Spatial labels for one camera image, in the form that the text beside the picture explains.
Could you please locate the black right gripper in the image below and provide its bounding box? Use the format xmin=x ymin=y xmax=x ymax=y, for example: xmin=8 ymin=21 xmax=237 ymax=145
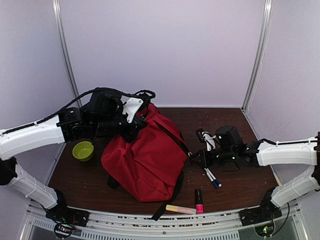
xmin=190 ymin=148 xmax=236 ymax=169

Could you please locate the blue capped marker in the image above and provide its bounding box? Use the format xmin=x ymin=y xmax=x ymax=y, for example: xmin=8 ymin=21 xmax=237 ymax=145
xmin=207 ymin=168 xmax=222 ymax=188

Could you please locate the red student backpack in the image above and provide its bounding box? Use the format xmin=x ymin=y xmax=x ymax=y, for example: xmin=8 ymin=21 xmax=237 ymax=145
xmin=101 ymin=103 xmax=189 ymax=221

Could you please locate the pink black highlighter marker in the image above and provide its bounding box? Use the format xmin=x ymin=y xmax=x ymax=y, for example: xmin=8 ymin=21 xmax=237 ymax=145
xmin=194 ymin=189 xmax=204 ymax=214

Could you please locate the beige highlighter marker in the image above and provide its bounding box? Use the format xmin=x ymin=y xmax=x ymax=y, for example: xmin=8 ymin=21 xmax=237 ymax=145
xmin=165 ymin=204 xmax=197 ymax=215

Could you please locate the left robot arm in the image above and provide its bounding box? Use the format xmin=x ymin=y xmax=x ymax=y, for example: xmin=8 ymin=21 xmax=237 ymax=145
xmin=0 ymin=87 xmax=191 ymax=222

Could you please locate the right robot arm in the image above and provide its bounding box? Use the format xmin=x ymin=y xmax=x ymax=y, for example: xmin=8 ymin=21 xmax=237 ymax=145
xmin=189 ymin=125 xmax=320 ymax=221

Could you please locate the lime green bowl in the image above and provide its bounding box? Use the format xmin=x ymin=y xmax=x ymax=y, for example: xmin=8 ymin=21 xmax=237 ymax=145
xmin=72 ymin=141 xmax=94 ymax=162

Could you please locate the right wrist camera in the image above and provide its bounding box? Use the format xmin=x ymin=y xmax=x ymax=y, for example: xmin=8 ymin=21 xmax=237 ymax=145
xmin=195 ymin=128 xmax=216 ymax=152

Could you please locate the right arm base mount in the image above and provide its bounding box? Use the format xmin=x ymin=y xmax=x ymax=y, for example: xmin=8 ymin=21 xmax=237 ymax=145
xmin=239 ymin=206 xmax=283 ymax=227

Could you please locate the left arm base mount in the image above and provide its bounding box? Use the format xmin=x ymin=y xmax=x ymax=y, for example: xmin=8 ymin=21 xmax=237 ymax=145
xmin=45 ymin=207 xmax=90 ymax=227

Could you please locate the front aluminium rail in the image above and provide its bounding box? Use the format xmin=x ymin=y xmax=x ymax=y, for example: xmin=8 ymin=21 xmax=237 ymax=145
xmin=19 ymin=197 xmax=308 ymax=240

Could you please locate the left aluminium frame post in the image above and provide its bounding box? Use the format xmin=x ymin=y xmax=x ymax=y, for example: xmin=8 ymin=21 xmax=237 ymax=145
xmin=52 ymin=0 xmax=80 ymax=98

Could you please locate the aluminium frame post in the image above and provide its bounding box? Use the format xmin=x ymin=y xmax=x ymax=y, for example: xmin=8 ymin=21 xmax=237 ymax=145
xmin=52 ymin=0 xmax=80 ymax=98
xmin=241 ymin=0 xmax=274 ymax=113

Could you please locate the right aluminium frame post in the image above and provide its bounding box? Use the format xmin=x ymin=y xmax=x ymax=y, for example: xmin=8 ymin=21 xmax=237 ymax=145
xmin=241 ymin=0 xmax=274 ymax=113

